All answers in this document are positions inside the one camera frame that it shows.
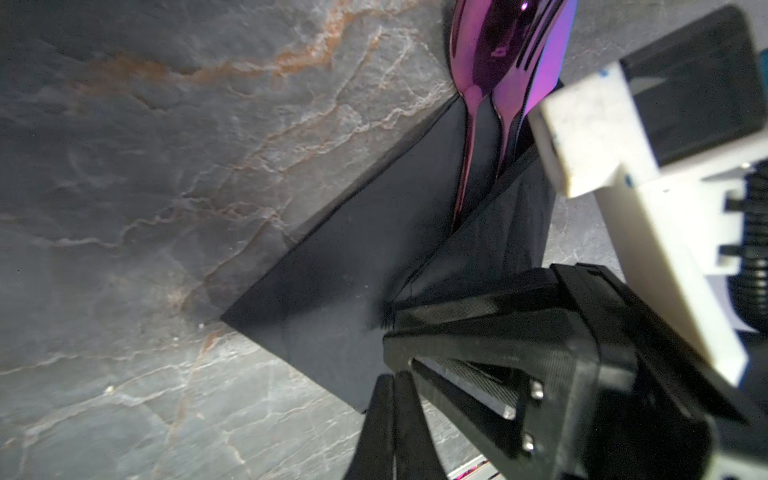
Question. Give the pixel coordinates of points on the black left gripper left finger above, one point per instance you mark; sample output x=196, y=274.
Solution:
x=374, y=454

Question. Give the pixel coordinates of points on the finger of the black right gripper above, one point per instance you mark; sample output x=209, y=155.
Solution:
x=461, y=299

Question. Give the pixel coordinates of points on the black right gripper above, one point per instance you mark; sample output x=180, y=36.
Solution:
x=519, y=387

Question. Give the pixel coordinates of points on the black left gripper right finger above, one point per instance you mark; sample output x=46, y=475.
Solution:
x=415, y=453

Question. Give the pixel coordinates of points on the purple metallic fork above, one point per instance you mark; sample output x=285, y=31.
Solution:
x=516, y=84

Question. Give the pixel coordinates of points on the iridescent purple table knife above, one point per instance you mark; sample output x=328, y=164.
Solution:
x=552, y=57

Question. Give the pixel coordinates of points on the purple metallic spoon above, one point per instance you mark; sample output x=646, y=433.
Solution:
x=486, y=38

